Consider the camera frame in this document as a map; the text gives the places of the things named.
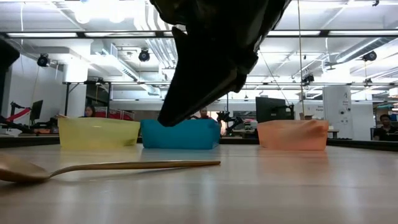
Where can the black ceiling camera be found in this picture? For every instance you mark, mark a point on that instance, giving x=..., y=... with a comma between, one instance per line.
x=370, y=56
x=308, y=78
x=144, y=55
x=43, y=59

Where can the black background workstation frame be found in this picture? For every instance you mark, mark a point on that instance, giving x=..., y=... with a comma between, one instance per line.
x=66, y=99

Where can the orange plastic bin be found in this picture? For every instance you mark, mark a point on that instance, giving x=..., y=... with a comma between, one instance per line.
x=292, y=133

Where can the white pillar with signs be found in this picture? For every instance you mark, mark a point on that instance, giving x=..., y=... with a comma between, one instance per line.
x=337, y=124

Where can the small black background monitor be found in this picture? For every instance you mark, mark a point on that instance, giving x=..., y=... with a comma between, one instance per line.
x=36, y=109

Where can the black computer monitor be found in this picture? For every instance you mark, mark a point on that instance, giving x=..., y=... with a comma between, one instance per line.
x=270, y=109

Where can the black background robot arm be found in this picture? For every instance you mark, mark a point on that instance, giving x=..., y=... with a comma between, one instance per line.
x=230, y=119

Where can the silver ceiling duct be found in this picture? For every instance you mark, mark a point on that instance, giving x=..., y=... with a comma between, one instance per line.
x=357, y=49

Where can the person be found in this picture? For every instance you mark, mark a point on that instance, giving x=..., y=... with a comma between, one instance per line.
x=203, y=113
x=385, y=126
x=90, y=111

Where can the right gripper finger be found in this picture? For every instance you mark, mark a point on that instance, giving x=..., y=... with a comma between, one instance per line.
x=199, y=93

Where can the blue plastic bin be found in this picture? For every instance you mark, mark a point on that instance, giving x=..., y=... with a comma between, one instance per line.
x=183, y=135

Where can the yellow plastic bin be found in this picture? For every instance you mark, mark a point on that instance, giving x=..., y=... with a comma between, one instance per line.
x=93, y=133

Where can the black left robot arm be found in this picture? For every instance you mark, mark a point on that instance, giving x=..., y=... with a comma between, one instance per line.
x=6, y=56

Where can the red background bar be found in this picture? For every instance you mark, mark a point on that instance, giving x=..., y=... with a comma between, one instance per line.
x=18, y=114

